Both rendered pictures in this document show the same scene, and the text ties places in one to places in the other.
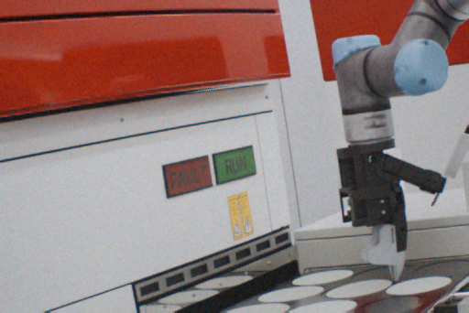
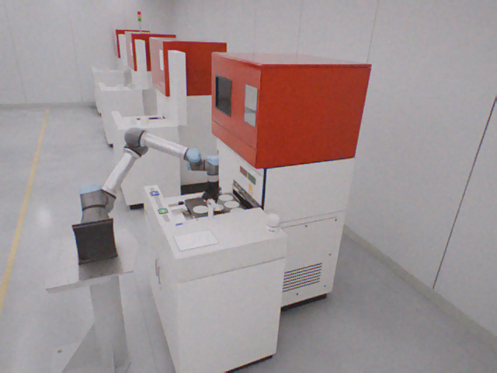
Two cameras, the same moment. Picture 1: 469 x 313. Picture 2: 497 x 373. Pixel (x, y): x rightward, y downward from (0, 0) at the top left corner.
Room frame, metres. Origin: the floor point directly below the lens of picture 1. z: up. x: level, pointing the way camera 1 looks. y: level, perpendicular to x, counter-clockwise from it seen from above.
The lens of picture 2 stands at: (2.65, -1.79, 1.98)
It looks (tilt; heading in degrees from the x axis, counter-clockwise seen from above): 24 degrees down; 122
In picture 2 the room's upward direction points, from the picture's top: 3 degrees clockwise
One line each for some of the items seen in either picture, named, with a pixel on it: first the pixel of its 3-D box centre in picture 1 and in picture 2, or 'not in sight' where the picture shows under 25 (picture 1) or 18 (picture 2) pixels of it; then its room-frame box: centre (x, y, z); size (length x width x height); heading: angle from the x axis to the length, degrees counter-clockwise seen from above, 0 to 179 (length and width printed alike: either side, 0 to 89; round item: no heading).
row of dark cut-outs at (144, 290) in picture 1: (220, 262); (245, 193); (1.50, 0.04, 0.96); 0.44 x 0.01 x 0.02; 148
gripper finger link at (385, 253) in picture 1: (385, 254); not in sight; (1.39, -0.20, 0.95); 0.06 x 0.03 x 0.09; 99
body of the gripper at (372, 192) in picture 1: (372, 183); (213, 188); (1.41, -0.19, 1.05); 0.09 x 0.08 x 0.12; 99
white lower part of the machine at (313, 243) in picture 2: not in sight; (272, 238); (1.54, 0.43, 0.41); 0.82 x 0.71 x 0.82; 148
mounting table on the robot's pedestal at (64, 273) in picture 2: not in sight; (96, 263); (1.12, -0.86, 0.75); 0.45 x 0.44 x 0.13; 56
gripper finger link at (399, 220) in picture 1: (396, 222); not in sight; (1.39, -0.22, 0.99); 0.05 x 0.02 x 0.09; 9
